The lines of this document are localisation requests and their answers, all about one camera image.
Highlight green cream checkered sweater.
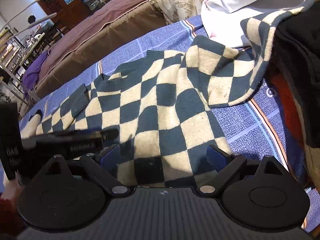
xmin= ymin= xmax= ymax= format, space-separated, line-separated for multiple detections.
xmin=36 ymin=0 xmax=314 ymax=186

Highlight blue plaid bed sheet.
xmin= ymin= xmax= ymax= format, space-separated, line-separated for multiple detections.
xmin=0 ymin=15 xmax=320 ymax=233

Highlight purple cloth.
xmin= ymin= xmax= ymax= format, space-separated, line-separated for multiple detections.
xmin=22 ymin=50 xmax=48 ymax=99

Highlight brown pink bed cover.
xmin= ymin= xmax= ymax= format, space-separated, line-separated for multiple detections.
xmin=33 ymin=0 xmax=166 ymax=98

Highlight white cloth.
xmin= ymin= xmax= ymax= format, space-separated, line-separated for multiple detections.
xmin=201 ymin=0 xmax=305 ymax=48

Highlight wall display shelf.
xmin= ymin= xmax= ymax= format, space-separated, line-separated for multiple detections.
xmin=1 ymin=27 xmax=45 ymax=106

